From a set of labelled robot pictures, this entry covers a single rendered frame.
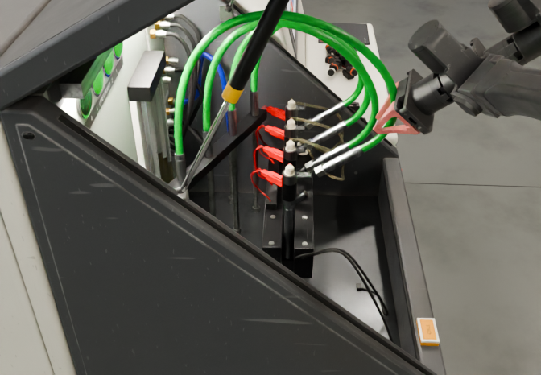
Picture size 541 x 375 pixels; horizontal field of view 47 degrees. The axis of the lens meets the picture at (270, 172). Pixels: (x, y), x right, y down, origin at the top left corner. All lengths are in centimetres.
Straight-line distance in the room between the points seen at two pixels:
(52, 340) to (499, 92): 71
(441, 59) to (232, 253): 41
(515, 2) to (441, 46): 21
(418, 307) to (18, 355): 66
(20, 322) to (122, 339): 15
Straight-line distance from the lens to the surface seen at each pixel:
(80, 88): 78
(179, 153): 113
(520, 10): 112
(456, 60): 95
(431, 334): 111
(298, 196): 117
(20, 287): 92
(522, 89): 81
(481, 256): 273
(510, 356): 241
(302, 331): 90
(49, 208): 80
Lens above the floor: 179
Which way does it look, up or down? 36 degrees down
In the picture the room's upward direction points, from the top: straight up
